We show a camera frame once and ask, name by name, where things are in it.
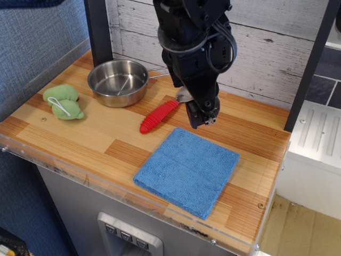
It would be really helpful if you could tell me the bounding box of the green plush toy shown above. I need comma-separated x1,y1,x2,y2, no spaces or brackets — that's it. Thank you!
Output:
43,84,85,120

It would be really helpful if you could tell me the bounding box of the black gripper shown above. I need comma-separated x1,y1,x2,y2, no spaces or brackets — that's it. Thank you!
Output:
162,39,220,129

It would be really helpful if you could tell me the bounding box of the yellow and black object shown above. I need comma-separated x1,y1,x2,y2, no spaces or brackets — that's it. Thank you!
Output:
1,236,31,256

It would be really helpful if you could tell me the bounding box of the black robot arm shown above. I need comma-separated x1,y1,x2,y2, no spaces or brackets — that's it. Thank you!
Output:
153,1,237,129

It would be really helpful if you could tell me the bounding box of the silver dispenser button panel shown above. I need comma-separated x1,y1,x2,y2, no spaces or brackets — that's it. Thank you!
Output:
97,212,164,255

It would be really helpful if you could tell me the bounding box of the white grooved cabinet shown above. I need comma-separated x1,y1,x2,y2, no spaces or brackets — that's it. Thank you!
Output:
276,101,340,219

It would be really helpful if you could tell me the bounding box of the black frame post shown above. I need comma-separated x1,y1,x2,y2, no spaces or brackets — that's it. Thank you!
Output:
84,0,113,67
284,0,340,132

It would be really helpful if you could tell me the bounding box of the black left frame post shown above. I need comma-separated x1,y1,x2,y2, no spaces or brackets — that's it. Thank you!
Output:
84,0,113,67

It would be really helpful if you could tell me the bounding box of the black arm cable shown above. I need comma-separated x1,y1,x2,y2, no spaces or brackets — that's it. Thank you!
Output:
157,21,238,74

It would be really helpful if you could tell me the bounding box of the stainless steel pan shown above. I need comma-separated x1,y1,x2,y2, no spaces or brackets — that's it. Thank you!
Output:
87,60,170,108

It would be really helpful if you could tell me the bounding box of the red handled metal spoon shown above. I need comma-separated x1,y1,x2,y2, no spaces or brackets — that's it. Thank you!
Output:
140,86,192,134

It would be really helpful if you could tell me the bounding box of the clear acrylic edge guard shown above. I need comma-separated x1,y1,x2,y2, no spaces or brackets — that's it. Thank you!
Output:
1,130,290,255

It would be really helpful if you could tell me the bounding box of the black right frame post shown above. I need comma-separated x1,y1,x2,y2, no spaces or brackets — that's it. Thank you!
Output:
284,0,340,132

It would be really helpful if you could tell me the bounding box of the blue folded cloth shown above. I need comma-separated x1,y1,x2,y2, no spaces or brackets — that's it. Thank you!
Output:
133,128,240,220

